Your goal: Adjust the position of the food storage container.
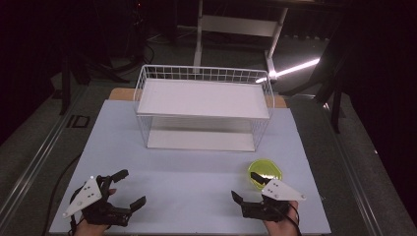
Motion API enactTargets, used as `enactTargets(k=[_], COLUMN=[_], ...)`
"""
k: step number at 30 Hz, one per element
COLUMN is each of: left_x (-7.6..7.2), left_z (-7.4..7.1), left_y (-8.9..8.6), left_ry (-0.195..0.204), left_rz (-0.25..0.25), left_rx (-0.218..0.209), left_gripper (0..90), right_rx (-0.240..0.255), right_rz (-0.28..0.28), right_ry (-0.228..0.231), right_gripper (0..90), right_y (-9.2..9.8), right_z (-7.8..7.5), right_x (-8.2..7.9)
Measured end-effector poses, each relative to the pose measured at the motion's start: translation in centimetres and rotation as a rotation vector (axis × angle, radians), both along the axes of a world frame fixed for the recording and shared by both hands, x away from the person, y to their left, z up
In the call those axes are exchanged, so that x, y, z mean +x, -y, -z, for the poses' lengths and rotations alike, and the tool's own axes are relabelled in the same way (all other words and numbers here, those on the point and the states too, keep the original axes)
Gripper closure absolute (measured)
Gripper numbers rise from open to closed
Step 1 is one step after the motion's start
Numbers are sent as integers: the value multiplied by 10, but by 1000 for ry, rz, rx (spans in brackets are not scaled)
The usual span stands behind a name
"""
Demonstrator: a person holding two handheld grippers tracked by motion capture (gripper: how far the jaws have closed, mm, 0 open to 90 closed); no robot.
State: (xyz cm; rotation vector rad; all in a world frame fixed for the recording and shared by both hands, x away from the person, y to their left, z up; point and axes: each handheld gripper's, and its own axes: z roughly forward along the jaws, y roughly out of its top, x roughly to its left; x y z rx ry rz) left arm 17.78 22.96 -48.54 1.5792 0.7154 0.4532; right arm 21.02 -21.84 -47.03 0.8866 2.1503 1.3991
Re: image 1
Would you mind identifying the person's left hand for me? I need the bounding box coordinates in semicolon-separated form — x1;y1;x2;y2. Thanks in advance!
74;188;118;236

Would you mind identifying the green bowl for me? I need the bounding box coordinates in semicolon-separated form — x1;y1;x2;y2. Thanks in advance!
247;158;283;191

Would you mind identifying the person's right hand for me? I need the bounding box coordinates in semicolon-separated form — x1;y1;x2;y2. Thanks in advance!
263;200;303;236

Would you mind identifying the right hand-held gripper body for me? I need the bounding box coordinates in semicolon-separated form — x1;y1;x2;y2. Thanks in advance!
241;178;308;223

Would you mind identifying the white desk frame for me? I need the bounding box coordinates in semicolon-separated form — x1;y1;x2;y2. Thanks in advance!
192;0;290;80

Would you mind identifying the metal floor rail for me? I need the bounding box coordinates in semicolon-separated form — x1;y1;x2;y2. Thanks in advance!
323;102;399;236
0;86;89;227

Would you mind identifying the pale blue table mat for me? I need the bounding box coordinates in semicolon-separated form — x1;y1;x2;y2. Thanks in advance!
48;98;332;236

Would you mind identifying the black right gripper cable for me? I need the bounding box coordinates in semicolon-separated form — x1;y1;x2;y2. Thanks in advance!
274;202;303;236

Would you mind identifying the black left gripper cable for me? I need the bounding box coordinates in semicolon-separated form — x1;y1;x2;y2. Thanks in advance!
67;185;87;236

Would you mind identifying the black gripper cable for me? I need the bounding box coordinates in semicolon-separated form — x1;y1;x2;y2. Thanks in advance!
67;185;87;236
274;202;303;236

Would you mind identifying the black floor cable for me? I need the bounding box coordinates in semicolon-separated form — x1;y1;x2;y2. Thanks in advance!
40;151;83;236

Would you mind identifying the bright light strip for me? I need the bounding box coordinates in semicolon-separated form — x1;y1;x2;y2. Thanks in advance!
255;57;322;85

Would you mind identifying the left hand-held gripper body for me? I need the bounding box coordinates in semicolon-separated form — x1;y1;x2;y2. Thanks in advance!
62;175;133;228

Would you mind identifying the white wire shelf rack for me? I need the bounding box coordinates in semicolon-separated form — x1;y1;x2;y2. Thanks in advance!
132;64;275;153

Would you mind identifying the black metal stand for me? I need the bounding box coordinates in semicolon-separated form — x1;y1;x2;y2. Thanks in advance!
279;48;350;135
58;48;132;116

